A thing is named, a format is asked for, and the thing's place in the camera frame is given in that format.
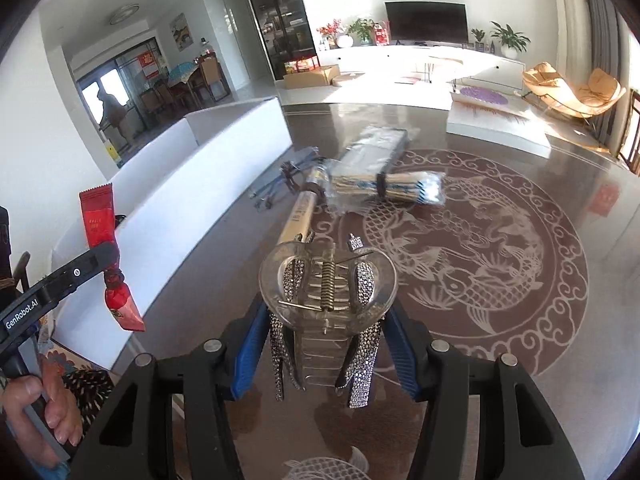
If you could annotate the wooden dining chair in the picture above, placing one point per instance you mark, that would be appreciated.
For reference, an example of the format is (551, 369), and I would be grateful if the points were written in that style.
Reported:
(212, 77)

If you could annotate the flat white box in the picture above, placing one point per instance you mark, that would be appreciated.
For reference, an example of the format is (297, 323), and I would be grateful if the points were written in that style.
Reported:
(500, 125)

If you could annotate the person's left hand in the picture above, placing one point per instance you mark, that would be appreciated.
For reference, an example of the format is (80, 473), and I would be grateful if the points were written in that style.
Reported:
(65, 410)

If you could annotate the floral dotted cloth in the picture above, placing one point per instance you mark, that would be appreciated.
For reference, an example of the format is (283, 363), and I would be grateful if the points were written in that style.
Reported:
(85, 385)

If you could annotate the cotton swab pack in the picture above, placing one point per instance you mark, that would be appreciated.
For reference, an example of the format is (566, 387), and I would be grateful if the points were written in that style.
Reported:
(360, 185)

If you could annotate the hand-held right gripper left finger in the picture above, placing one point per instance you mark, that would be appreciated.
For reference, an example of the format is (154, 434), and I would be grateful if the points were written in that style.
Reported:
(247, 355)

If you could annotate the clear plastic bag packet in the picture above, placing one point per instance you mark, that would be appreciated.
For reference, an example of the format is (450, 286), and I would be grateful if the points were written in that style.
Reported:
(375, 152)

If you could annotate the framed wall painting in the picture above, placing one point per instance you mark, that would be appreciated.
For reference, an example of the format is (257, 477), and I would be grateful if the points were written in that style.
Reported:
(179, 31)

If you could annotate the red gift boxes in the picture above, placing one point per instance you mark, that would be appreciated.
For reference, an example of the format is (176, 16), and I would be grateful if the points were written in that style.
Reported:
(300, 65)

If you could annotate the cardboard box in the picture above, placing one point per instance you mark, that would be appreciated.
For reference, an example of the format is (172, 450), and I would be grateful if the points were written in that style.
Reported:
(312, 77)

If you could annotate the large white box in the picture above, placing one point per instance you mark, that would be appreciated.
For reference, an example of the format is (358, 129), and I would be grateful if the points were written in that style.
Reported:
(200, 185)

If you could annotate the white television cabinet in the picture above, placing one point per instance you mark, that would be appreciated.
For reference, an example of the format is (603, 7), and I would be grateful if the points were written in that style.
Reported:
(390, 60)

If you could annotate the white door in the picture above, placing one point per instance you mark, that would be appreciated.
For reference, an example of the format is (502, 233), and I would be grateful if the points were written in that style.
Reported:
(237, 40)

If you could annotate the orange lounge chair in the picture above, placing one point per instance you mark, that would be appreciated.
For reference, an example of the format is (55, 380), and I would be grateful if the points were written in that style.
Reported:
(580, 92)

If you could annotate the grey curtain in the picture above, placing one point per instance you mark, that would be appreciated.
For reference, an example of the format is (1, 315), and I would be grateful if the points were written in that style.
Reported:
(590, 35)

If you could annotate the red gift box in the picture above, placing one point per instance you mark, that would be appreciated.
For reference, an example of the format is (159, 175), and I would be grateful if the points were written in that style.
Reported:
(381, 35)

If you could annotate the round ceiling lamp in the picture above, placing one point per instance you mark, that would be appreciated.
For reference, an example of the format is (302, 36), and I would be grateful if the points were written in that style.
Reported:
(124, 13)

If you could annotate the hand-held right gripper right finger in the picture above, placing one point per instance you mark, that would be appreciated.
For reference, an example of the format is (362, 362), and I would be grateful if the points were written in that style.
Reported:
(402, 355)

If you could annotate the side table with hairpin legs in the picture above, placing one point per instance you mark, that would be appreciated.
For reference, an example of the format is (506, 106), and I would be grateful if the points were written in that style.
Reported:
(442, 62)

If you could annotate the green potted plant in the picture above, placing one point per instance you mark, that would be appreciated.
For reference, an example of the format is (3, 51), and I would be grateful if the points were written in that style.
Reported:
(362, 30)

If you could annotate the red snack packet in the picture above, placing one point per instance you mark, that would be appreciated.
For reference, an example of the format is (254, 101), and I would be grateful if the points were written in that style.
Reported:
(97, 215)

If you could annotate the black television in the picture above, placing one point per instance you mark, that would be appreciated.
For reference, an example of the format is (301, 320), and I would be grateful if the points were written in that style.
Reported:
(425, 22)

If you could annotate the small potted plant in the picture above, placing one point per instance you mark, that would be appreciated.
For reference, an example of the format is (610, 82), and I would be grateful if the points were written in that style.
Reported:
(478, 40)

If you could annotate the rhinestone hair claw clip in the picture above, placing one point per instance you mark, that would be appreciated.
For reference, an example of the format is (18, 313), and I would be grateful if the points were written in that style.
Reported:
(370, 285)

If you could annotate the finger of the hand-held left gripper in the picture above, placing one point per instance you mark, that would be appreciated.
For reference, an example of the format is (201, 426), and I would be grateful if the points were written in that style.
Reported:
(82, 270)

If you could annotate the small brown glass bottle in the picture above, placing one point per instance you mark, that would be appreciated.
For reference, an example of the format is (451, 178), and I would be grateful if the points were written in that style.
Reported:
(302, 210)

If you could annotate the dark glass display cabinet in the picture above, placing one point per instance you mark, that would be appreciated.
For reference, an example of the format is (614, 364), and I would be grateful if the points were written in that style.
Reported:
(280, 15)

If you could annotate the leafy plant in white pot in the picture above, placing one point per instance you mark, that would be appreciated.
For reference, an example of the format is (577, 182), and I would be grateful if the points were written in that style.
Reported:
(510, 40)

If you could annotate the dining table with blue cloth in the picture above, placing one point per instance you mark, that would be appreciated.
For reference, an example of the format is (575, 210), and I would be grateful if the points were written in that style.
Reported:
(181, 74)

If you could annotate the red flowers in white vase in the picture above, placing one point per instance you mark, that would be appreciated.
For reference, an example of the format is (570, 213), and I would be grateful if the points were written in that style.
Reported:
(335, 32)

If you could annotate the wooden slatted chair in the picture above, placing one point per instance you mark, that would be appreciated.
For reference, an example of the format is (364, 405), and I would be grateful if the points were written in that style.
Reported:
(632, 150)

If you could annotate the red window poster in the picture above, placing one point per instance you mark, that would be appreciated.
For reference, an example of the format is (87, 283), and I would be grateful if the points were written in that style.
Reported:
(150, 64)

